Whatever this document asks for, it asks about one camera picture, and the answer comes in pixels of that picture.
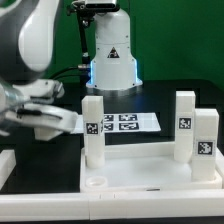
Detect white U-shaped fence frame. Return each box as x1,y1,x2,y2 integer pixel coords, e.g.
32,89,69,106
0,152,224,222

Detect white marker base sheet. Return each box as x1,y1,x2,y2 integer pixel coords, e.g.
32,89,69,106
72,113,161,135

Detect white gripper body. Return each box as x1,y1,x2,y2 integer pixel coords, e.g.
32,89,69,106
0,103,78,134

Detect white desk tabletop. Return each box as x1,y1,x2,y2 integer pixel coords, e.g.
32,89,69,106
80,142,223,192

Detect black camera stand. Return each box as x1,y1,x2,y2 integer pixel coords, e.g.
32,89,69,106
66,0,95,86

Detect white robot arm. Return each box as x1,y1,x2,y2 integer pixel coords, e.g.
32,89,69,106
0,0,142,136

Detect black cable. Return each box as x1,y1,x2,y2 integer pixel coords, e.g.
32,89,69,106
45,66,82,84

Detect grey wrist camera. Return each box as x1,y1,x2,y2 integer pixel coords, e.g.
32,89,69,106
14,79,65,104

